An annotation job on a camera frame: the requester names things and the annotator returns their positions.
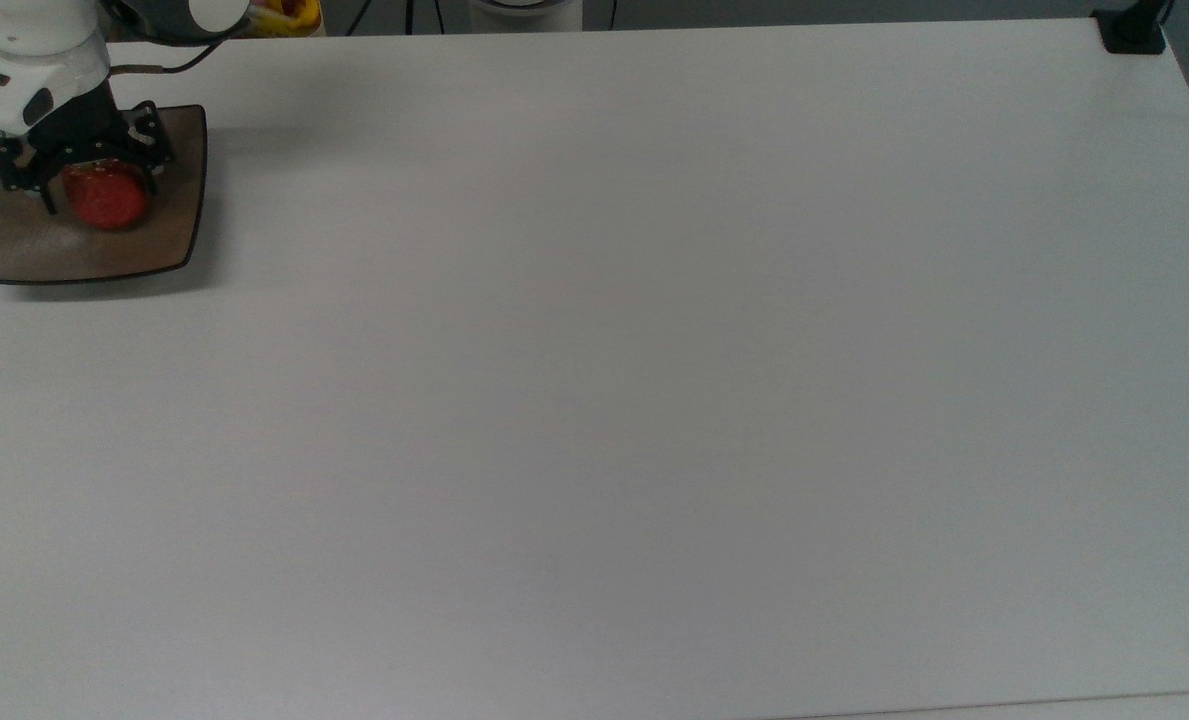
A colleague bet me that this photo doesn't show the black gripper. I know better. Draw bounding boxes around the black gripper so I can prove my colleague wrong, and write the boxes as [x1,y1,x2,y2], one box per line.
[0,84,176,217]

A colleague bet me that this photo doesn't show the red apple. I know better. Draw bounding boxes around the red apple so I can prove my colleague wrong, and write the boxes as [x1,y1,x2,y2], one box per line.
[60,163,152,232]

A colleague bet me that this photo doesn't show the brown square ceramic plate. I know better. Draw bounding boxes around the brown square ceramic plate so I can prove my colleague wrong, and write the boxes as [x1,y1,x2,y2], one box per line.
[0,104,209,287]

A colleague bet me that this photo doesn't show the yellow packaged object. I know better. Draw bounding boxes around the yellow packaged object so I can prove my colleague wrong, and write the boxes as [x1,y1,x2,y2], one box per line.
[252,0,325,39]

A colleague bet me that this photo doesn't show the black table clamp base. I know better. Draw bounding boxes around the black table clamp base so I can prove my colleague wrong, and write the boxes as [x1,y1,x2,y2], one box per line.
[1092,0,1177,56]

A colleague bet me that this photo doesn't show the dark robot cable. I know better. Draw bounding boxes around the dark robot cable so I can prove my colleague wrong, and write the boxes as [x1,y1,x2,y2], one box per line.
[109,28,247,78]

